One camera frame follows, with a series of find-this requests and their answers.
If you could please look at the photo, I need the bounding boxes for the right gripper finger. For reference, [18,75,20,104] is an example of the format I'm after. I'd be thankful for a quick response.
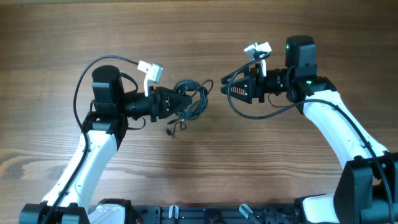
[220,67,252,84]
[221,76,252,103]

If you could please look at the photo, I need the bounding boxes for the black usb cable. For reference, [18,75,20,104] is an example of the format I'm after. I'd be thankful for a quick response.
[165,79,215,136]

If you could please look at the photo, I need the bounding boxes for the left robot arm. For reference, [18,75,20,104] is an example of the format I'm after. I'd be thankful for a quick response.
[19,65,192,223]

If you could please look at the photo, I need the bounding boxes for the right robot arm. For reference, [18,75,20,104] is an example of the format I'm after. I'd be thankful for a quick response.
[221,35,397,223]

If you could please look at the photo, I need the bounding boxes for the right camera black cable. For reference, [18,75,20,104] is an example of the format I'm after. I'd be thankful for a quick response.
[226,51,396,224]

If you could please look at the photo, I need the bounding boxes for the camera black cable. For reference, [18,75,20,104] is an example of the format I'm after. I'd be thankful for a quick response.
[40,55,139,224]
[226,51,396,224]

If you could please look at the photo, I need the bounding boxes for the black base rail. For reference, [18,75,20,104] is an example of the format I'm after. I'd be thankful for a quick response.
[93,203,312,224]

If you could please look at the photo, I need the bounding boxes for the left camera black cable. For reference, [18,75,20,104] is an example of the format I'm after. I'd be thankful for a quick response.
[40,55,139,224]

